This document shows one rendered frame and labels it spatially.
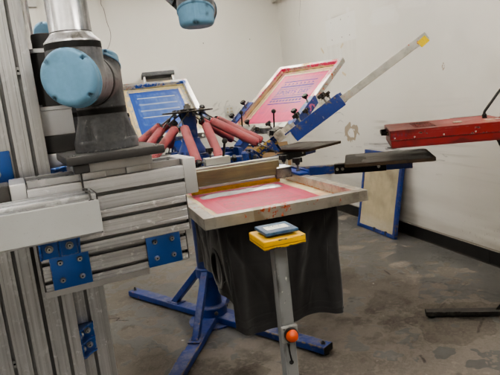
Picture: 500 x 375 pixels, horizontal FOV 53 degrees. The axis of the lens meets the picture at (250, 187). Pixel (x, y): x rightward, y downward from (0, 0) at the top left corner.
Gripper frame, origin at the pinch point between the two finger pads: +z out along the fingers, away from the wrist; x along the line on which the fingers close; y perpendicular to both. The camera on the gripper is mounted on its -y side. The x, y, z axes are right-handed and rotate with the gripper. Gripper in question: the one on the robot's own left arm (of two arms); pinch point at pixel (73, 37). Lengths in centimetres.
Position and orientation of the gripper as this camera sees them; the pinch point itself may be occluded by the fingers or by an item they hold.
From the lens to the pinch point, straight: 237.9
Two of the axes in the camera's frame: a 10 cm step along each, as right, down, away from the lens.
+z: -0.3, -1.7, 9.9
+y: -0.3, 9.9, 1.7
